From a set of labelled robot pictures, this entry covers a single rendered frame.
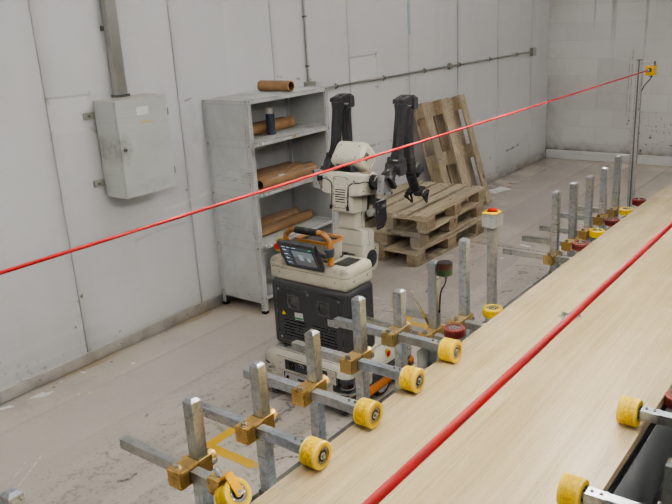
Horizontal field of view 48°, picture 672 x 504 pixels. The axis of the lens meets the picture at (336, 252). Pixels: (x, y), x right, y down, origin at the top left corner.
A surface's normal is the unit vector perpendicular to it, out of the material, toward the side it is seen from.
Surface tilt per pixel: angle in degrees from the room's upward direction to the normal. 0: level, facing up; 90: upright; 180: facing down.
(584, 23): 90
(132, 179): 90
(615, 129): 90
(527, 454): 0
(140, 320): 90
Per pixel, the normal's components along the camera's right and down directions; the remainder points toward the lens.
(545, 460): -0.05, -0.95
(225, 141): -0.60, 0.27
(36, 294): 0.80, 0.14
